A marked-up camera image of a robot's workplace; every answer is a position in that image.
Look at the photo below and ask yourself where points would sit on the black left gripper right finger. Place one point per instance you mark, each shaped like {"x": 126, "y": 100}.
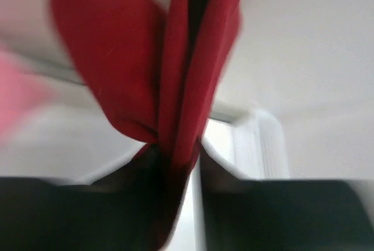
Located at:
{"x": 288, "y": 214}

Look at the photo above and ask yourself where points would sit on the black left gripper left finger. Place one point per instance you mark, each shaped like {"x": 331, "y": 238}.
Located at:
{"x": 122, "y": 211}

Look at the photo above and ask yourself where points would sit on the light pink t shirt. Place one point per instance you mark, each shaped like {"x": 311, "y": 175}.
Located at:
{"x": 22, "y": 91}

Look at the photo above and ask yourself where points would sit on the dark red t shirt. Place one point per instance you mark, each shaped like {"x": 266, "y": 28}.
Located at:
{"x": 154, "y": 73}

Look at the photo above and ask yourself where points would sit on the white plastic basket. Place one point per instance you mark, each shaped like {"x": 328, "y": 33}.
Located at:
{"x": 252, "y": 143}

